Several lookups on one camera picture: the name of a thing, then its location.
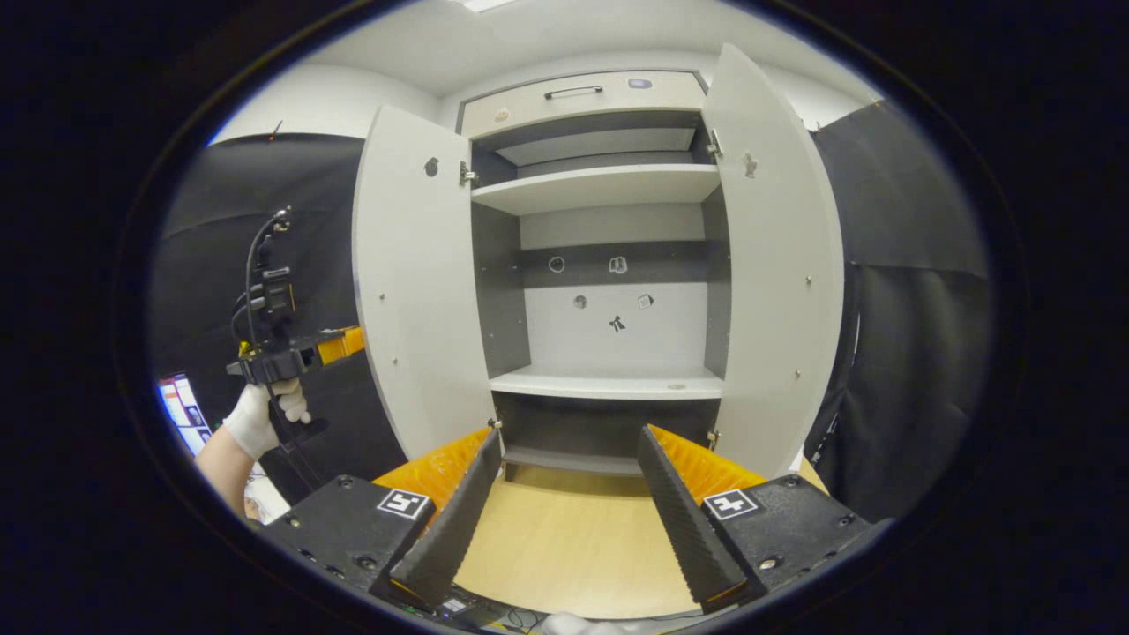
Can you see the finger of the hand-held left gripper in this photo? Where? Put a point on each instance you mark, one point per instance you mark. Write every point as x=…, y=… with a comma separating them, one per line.
x=340, y=346

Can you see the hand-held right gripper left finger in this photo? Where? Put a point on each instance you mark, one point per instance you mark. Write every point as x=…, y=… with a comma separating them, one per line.
x=459, y=529

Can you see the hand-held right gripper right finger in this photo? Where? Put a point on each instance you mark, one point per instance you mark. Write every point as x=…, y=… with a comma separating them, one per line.
x=684, y=529

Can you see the beige cabinet door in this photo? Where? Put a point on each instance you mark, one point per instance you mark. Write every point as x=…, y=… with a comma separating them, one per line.
x=414, y=291
x=776, y=291

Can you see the beige double-door shoe cabinet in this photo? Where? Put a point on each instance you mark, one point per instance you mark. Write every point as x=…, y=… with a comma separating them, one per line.
x=564, y=339

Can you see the white cabinet shelf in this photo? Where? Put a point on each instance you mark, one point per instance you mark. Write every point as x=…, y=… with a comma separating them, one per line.
x=609, y=384
x=600, y=187

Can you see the beige cabinet drawer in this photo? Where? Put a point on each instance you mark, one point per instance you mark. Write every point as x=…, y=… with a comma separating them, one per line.
x=661, y=97

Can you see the computer monitor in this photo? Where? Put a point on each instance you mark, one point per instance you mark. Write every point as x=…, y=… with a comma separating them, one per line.
x=181, y=410

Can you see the white paper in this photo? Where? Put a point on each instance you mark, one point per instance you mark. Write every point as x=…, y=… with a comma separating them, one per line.
x=269, y=503

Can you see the large ceiling light panel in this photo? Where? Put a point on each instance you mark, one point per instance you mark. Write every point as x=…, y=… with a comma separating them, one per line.
x=489, y=4

